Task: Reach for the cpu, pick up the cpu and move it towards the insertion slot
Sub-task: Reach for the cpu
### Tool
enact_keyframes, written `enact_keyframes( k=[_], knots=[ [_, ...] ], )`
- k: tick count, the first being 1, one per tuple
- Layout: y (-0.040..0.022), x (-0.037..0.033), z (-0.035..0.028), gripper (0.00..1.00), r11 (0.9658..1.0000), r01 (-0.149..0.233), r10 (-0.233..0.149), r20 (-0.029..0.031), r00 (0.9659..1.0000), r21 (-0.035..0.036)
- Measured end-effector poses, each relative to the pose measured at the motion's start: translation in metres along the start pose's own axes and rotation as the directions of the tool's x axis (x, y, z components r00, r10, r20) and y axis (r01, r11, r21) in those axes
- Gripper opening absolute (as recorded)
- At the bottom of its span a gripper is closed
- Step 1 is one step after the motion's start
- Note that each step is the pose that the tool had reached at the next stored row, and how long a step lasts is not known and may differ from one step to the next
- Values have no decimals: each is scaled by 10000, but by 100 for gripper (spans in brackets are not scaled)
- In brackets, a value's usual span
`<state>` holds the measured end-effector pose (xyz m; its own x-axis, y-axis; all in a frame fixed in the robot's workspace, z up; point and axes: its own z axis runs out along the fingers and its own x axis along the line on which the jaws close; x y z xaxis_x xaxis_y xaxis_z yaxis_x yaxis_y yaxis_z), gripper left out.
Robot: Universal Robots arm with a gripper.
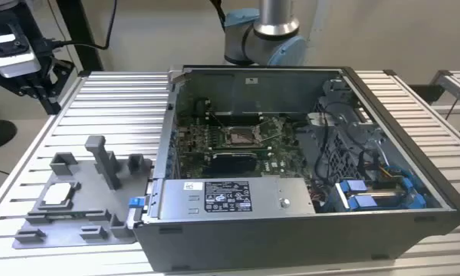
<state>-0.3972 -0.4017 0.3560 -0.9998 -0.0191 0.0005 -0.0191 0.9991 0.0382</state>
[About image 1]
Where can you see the blue curved carrier frame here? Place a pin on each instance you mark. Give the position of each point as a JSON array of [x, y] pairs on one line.
[[414, 192]]

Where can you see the blue case latch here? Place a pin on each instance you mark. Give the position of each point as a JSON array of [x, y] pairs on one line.
[[135, 202]]

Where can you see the black graphics card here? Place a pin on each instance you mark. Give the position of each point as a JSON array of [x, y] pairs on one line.
[[234, 165]]

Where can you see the black box under table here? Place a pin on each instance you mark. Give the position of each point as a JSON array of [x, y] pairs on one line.
[[426, 93]]

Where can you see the CPU socket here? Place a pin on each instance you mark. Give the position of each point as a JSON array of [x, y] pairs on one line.
[[241, 137]]

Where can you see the black RAM slots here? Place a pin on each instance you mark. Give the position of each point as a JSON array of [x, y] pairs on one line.
[[234, 115]]

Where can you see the grey metal drive cage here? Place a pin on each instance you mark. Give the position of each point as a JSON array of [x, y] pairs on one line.
[[330, 143]]

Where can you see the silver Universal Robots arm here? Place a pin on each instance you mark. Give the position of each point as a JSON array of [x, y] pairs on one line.
[[277, 17]]

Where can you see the long black expansion slot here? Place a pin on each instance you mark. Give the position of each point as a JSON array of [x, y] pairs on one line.
[[242, 148]]

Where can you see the green RAM stick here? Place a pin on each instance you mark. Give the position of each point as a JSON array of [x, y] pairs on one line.
[[62, 213]]

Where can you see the black power connector block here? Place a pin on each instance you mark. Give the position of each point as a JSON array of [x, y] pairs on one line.
[[202, 107]]

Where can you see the black upright frame post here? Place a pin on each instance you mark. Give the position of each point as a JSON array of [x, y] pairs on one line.
[[81, 28]]

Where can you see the open black PC case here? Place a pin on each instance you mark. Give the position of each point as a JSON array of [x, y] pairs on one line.
[[253, 244]]

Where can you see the grey plastic parts rack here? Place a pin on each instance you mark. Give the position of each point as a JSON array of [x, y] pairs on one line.
[[99, 230]]

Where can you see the silver square CPU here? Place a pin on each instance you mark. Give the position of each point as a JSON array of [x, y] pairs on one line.
[[57, 193]]

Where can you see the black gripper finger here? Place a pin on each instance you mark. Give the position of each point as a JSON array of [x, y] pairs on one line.
[[23, 86], [55, 86]]

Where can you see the blue disk carrier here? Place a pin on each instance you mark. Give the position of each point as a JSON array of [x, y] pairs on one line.
[[362, 202], [356, 185]]

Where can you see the neighbouring metal slat table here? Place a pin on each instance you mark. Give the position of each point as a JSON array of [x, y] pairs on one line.
[[454, 83]]

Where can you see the silver power supply unit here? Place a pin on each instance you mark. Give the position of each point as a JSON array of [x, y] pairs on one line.
[[177, 198]]

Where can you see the thin metal locking lever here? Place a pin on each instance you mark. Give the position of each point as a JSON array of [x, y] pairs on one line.
[[218, 119]]

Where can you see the green motherboard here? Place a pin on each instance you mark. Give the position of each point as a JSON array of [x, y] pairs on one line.
[[287, 161]]

